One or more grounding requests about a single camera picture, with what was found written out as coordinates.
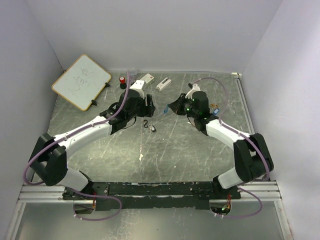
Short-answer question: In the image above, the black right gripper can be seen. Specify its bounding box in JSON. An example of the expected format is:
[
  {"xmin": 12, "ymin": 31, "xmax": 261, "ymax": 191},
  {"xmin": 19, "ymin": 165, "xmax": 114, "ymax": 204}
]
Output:
[{"xmin": 168, "ymin": 93, "xmax": 198, "ymax": 119}]

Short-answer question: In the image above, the black carabiner keyring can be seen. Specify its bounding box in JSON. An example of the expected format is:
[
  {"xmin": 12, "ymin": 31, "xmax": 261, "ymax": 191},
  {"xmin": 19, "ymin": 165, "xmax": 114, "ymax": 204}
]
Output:
[{"xmin": 143, "ymin": 120, "xmax": 149, "ymax": 128}]

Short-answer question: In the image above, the light blue key tag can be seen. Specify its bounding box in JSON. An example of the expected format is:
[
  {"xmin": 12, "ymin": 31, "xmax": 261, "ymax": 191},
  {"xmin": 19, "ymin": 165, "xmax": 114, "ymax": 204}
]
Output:
[{"xmin": 212, "ymin": 108, "xmax": 220, "ymax": 116}]

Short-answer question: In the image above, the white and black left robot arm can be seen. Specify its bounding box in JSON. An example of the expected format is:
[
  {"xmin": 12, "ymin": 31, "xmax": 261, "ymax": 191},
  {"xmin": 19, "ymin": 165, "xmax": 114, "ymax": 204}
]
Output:
[{"xmin": 27, "ymin": 89, "xmax": 156, "ymax": 200}]

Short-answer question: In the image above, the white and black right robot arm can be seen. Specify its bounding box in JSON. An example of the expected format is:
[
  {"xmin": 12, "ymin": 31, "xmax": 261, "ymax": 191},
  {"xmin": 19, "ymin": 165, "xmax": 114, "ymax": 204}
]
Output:
[{"xmin": 168, "ymin": 91, "xmax": 274, "ymax": 199}]

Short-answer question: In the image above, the white rectangular device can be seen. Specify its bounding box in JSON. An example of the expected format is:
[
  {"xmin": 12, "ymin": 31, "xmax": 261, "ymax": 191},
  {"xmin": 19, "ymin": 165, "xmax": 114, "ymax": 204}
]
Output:
[{"xmin": 156, "ymin": 77, "xmax": 172, "ymax": 92}]

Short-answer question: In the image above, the white and red cardboard box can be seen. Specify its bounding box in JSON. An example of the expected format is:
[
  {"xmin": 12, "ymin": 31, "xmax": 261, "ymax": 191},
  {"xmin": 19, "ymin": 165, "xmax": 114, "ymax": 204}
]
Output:
[{"xmin": 140, "ymin": 73, "xmax": 155, "ymax": 86}]

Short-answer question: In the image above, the red and black stamp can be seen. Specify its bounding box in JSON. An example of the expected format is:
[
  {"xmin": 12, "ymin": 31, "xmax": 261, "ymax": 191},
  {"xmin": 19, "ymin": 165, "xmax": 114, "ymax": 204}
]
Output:
[{"xmin": 119, "ymin": 76, "xmax": 127, "ymax": 90}]

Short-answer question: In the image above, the clear plastic cup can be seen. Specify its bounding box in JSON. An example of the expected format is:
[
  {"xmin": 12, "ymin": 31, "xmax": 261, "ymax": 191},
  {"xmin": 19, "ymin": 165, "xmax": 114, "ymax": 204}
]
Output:
[{"xmin": 128, "ymin": 68, "xmax": 138, "ymax": 82}]

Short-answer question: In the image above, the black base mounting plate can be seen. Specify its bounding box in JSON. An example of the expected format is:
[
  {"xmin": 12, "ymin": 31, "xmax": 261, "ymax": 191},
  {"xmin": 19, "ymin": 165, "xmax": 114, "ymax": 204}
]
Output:
[{"xmin": 62, "ymin": 181, "xmax": 242, "ymax": 212}]

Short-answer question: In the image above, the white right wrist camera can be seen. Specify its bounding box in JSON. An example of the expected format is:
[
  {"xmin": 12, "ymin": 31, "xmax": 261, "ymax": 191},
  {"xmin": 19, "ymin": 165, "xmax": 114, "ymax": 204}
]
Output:
[{"xmin": 185, "ymin": 83, "xmax": 201, "ymax": 99}]

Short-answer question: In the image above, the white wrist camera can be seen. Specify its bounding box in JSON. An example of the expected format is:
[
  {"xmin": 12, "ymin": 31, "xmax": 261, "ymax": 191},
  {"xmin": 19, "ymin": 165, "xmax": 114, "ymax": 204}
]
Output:
[
  {"xmin": 185, "ymin": 83, "xmax": 201, "ymax": 99},
  {"xmin": 129, "ymin": 80, "xmax": 147, "ymax": 99}
]

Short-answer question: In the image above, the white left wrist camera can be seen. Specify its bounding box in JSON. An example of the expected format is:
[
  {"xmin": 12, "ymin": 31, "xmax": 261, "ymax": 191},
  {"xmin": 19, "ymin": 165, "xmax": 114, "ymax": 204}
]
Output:
[{"xmin": 129, "ymin": 80, "xmax": 147, "ymax": 99}]

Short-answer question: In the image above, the white board with wooden frame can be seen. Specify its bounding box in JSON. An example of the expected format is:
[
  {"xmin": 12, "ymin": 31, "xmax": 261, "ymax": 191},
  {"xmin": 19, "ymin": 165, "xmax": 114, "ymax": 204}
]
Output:
[{"xmin": 51, "ymin": 54, "xmax": 112, "ymax": 111}]

